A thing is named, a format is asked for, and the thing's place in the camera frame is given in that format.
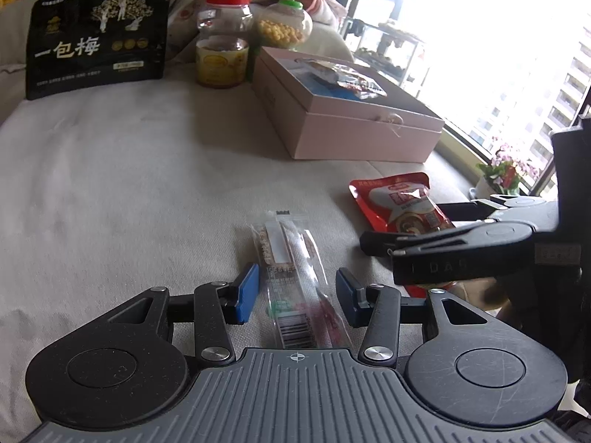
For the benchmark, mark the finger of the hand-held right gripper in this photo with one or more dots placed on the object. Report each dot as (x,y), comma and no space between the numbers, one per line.
(521,207)
(461,251)

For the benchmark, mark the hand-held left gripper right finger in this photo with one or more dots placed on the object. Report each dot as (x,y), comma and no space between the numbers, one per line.
(347,297)

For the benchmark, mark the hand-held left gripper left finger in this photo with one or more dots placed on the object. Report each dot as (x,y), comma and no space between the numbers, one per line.
(247,293)

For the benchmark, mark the clear red-print packet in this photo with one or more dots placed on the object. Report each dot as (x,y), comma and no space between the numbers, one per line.
(318,286)

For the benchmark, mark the red and white snack packet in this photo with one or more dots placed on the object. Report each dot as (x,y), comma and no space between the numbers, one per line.
(401,203)

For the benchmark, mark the pink box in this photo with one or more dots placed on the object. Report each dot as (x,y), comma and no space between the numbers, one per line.
(360,129)

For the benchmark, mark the blue snack packet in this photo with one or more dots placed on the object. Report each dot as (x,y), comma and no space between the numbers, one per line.
(323,88)

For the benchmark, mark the small white snack packet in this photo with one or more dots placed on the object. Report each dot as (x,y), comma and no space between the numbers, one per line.
(323,67)

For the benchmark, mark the potted pink flowers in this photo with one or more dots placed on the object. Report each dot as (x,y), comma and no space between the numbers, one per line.
(505,173)

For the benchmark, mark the metal shelf rack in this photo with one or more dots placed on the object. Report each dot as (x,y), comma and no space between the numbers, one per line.
(383,46)

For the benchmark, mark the red-lid plastic jar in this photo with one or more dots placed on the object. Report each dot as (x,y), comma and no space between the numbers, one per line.
(224,41)

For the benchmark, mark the green-lid plastic jar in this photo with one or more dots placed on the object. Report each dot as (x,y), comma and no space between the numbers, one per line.
(284,30)

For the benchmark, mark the black snack bag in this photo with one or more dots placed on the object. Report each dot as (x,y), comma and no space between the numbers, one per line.
(97,41)

